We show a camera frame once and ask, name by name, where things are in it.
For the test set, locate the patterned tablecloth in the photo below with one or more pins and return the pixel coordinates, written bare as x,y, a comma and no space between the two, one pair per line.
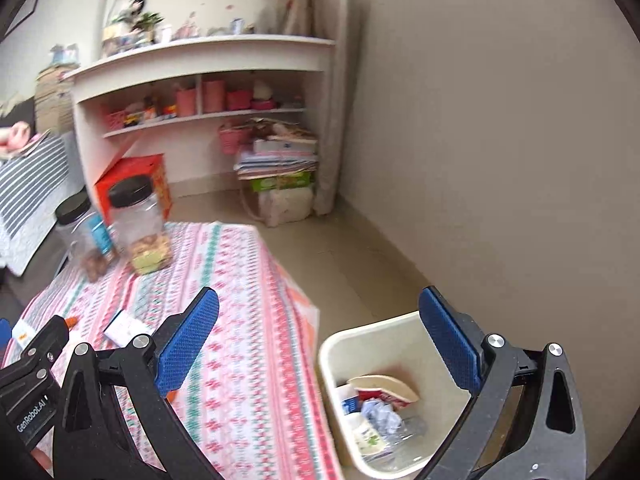
240,320

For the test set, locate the red cardboard box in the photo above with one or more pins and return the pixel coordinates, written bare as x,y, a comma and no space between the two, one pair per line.
150,170

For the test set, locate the pink pot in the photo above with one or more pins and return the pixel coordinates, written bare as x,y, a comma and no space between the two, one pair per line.
185,103

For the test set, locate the white sack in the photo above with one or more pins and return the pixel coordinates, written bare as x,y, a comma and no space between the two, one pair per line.
287,207

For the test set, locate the dark blue carton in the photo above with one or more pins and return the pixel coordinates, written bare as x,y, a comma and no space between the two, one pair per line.
350,400

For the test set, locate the beige curtain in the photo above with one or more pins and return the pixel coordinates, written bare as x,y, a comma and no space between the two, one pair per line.
335,110

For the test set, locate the plastic jar of peanuts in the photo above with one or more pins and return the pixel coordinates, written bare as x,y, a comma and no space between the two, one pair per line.
142,230

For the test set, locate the white green print packet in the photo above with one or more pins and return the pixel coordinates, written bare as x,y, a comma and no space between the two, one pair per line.
369,435

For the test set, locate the tall stack of books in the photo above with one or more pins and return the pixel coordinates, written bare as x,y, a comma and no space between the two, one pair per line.
52,100

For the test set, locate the clear storage box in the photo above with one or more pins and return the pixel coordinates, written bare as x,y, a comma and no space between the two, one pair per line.
125,46

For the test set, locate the small potted plant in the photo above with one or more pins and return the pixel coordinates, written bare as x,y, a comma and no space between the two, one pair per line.
149,22

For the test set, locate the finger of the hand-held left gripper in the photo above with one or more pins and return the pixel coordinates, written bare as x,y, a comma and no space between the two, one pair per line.
47,337
4,331

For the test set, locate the pile of papers and books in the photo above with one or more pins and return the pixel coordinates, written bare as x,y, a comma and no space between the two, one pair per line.
280,157

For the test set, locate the blue label plastic jar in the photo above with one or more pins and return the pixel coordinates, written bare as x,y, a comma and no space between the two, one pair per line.
82,250

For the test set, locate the small white bottle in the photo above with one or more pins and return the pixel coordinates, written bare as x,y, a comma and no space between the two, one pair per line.
165,34

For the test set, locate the red instant noodle cup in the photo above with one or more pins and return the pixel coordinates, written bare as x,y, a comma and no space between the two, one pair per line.
387,387

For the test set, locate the white bookshelf unit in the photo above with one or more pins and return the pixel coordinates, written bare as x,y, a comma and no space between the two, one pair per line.
210,57

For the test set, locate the pink plush toy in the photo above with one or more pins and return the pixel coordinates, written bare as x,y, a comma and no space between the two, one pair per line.
15,136

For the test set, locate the large framed picture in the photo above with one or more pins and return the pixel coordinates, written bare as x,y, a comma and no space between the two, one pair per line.
27,5

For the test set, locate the leaning thin books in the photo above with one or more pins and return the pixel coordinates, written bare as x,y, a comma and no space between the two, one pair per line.
300,12

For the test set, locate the white trash bin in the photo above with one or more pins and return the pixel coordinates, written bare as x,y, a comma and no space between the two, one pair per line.
340,355

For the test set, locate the orange wrapper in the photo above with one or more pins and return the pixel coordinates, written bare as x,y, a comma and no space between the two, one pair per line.
71,321

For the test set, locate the white paper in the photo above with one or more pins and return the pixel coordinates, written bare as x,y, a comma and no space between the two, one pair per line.
380,415

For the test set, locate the small pink basket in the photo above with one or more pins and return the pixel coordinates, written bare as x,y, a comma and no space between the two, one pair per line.
238,101

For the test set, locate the yellow toy car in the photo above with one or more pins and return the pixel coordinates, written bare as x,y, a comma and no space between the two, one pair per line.
133,120

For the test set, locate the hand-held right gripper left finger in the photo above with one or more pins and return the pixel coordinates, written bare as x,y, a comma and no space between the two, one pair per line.
187,340

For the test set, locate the striped armrest cover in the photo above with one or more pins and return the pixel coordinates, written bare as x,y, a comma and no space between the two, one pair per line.
35,185

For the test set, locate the crushed clear plastic bottle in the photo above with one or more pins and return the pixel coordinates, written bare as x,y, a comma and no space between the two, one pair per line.
407,432

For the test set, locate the white plush on shelf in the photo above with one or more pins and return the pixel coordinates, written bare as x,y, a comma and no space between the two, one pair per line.
262,90

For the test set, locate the person's left hand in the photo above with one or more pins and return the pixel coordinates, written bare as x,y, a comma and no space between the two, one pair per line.
41,462

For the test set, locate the green cardboard box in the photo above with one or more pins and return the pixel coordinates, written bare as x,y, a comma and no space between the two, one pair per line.
282,182

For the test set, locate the black haired doll figure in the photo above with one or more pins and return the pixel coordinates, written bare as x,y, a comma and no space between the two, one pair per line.
136,9

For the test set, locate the grey sofa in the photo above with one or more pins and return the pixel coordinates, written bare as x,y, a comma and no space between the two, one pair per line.
22,280

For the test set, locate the white printed leaflet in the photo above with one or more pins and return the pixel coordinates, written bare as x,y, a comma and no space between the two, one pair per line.
125,329

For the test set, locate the tall pink bin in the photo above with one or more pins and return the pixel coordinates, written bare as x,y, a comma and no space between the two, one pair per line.
213,97

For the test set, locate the pink lattice basket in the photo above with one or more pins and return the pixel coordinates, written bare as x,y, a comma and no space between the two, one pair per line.
114,121

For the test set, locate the folded newspaper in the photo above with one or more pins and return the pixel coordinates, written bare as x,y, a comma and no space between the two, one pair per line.
36,141

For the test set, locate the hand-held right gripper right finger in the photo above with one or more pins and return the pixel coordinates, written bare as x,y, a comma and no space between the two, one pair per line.
447,335

